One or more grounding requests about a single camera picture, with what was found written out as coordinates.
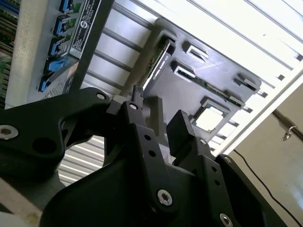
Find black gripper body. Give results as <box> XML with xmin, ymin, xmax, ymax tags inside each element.
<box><xmin>40</xmin><ymin>164</ymin><xmax>214</xmax><ymax>227</ymax></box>

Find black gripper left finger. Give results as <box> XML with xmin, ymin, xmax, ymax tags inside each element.
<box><xmin>0</xmin><ymin>85</ymin><xmax>175</xmax><ymax>213</ymax></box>

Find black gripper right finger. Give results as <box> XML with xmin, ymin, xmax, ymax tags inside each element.
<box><xmin>166</xmin><ymin>110</ymin><xmax>281</xmax><ymax>227</ymax></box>

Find green black graphics card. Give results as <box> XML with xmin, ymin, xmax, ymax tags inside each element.
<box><xmin>138</xmin><ymin>39</ymin><xmax>177</xmax><ymax>94</ymax></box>

